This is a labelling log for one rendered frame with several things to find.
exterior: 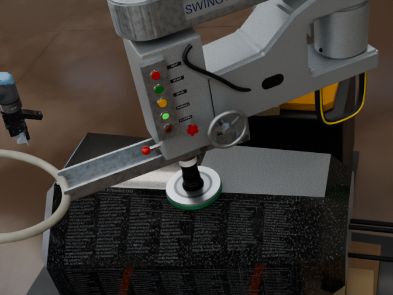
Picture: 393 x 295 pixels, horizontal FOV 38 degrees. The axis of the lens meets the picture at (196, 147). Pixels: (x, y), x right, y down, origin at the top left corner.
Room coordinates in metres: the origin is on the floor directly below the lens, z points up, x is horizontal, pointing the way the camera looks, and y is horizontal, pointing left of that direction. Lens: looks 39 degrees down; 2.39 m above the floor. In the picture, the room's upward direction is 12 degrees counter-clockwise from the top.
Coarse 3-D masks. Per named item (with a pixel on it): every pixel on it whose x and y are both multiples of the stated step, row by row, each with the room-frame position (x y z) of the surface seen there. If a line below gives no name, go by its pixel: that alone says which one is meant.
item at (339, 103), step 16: (352, 80) 2.40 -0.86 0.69; (336, 96) 2.22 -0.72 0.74; (352, 96) 2.41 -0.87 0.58; (288, 112) 2.17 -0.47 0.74; (304, 112) 2.14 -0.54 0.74; (336, 112) 2.09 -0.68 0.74; (256, 128) 2.21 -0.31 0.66; (272, 128) 2.17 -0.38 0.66; (288, 128) 2.14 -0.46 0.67; (304, 128) 2.11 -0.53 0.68; (320, 128) 2.07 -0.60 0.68; (336, 128) 2.04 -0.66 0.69; (352, 128) 2.44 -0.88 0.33; (240, 144) 2.25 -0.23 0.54; (256, 144) 2.22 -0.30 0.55; (272, 144) 2.18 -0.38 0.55; (288, 144) 2.15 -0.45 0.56; (304, 144) 2.11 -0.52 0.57; (320, 144) 2.07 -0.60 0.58; (336, 144) 2.04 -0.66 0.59; (352, 144) 2.45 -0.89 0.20; (352, 160) 2.47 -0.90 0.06
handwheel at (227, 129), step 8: (224, 112) 1.48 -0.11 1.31; (232, 112) 1.49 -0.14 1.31; (240, 112) 1.50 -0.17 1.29; (216, 120) 1.47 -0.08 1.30; (224, 120) 1.53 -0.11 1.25; (208, 128) 1.47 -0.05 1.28; (216, 128) 1.47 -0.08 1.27; (224, 128) 1.48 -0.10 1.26; (232, 128) 1.48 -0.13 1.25; (208, 136) 1.46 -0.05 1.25; (240, 136) 1.49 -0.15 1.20; (216, 144) 1.47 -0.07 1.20; (224, 144) 1.48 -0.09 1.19; (232, 144) 1.48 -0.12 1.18
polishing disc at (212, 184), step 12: (204, 168) 1.69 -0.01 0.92; (168, 180) 1.66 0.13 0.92; (180, 180) 1.64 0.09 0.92; (204, 180) 1.62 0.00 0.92; (216, 180) 1.60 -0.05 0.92; (168, 192) 1.59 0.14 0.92; (180, 192) 1.58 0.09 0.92; (192, 192) 1.56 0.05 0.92; (204, 192) 1.55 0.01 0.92; (216, 192) 1.54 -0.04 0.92; (180, 204) 1.52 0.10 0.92; (192, 204) 1.50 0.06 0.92
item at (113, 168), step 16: (144, 144) 1.62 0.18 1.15; (96, 160) 1.57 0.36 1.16; (112, 160) 1.59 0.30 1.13; (128, 160) 1.59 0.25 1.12; (144, 160) 1.52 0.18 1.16; (160, 160) 1.52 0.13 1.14; (176, 160) 1.53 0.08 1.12; (64, 176) 1.54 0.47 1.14; (80, 176) 1.55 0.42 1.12; (96, 176) 1.53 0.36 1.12; (112, 176) 1.47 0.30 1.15; (128, 176) 1.49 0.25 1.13; (64, 192) 1.43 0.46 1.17; (80, 192) 1.44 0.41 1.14
